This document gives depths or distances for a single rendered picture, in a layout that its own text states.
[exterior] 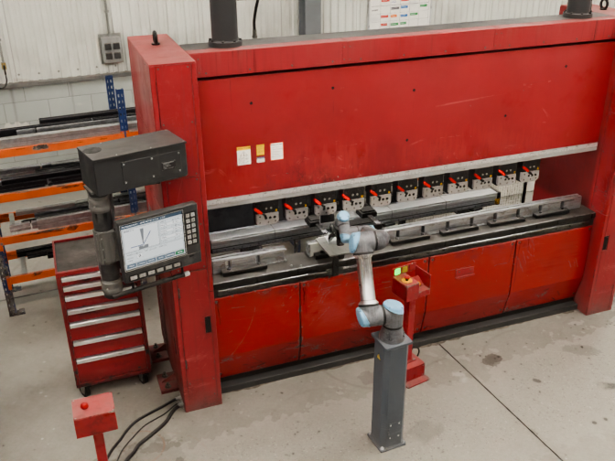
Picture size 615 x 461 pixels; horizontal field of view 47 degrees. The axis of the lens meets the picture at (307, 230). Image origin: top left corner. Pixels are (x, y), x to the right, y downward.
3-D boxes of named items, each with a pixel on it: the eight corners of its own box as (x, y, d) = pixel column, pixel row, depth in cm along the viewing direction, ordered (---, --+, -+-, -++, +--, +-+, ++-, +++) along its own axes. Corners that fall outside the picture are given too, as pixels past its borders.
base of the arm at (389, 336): (410, 340, 405) (411, 326, 401) (386, 347, 400) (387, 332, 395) (396, 326, 418) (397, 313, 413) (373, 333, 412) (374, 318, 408)
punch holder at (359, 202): (343, 212, 469) (343, 189, 462) (338, 207, 477) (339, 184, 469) (363, 209, 474) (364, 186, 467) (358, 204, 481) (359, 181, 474)
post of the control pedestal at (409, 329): (405, 361, 495) (409, 295, 471) (400, 358, 499) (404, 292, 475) (411, 359, 497) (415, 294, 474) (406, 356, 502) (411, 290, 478)
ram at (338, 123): (200, 210, 433) (189, 81, 398) (198, 206, 440) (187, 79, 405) (597, 150, 526) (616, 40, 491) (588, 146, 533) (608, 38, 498)
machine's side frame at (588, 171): (586, 316, 567) (643, 22, 466) (522, 268, 639) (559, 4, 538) (610, 310, 575) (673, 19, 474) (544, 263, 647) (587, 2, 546)
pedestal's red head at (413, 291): (406, 303, 464) (407, 279, 456) (391, 292, 476) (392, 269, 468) (429, 294, 473) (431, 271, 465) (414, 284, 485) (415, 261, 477)
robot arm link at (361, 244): (387, 326, 394) (376, 229, 396) (361, 329, 392) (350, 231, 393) (381, 324, 406) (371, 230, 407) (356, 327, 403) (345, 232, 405)
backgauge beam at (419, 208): (211, 254, 479) (210, 241, 475) (206, 245, 491) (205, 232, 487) (500, 204, 551) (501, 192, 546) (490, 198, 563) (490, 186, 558)
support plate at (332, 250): (329, 257, 452) (329, 255, 451) (315, 240, 474) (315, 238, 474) (355, 251, 457) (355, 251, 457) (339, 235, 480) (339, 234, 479)
